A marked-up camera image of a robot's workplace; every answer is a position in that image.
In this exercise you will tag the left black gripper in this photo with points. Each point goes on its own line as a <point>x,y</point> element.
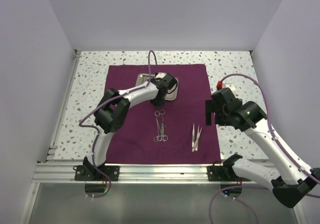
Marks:
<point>159,101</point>

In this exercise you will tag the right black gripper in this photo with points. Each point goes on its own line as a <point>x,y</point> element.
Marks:
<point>209,110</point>

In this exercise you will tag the stainless steel instrument tray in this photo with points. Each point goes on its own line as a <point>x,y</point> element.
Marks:
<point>171,94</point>

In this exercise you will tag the steel tweezers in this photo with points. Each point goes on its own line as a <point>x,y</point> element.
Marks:
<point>194,137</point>
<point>198,138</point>

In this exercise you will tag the purple surgical drape cloth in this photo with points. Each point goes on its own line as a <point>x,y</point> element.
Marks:
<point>134,142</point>

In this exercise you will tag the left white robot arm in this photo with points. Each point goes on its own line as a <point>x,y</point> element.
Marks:
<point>109,116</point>

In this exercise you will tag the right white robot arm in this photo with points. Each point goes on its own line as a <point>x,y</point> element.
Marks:
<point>290,180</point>

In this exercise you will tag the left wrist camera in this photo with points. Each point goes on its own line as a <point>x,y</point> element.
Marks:
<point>166,82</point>

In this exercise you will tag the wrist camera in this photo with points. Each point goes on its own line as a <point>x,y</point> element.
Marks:
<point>224,99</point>
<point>166,82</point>

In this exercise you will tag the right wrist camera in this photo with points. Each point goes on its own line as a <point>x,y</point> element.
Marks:
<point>224,99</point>

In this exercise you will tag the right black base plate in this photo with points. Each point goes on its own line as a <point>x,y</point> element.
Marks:
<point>220,173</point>

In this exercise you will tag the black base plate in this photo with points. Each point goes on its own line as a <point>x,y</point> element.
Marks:
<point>82,174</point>
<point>220,173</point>

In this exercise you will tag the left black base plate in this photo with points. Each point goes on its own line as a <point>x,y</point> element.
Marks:
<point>82,174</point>

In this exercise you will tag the aluminium left side rail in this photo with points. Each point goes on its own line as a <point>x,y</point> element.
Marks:
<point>53,146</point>

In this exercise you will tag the aluminium rail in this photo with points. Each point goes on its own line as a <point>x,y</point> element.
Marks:
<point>53,146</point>
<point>63,173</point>

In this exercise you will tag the aluminium front rail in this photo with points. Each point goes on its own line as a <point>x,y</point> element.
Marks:
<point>63,173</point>

